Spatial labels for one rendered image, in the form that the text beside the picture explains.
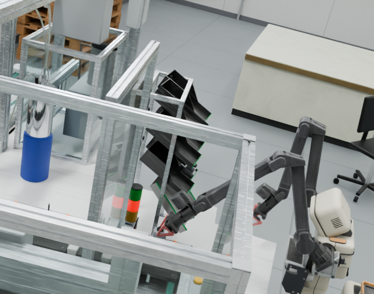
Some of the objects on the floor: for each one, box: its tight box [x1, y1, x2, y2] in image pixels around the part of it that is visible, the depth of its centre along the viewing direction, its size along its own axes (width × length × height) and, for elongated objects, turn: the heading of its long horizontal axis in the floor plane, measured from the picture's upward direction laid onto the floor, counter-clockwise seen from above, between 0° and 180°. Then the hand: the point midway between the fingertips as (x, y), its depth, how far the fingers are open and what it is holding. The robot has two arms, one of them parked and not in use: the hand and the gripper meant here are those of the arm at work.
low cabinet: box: [231, 24, 374, 152], centre depth 769 cm, size 180×227×84 cm
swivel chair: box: [333, 95, 374, 202], centre depth 557 cm, size 64×64×101 cm
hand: (159, 231), depth 241 cm, fingers closed on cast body, 4 cm apart
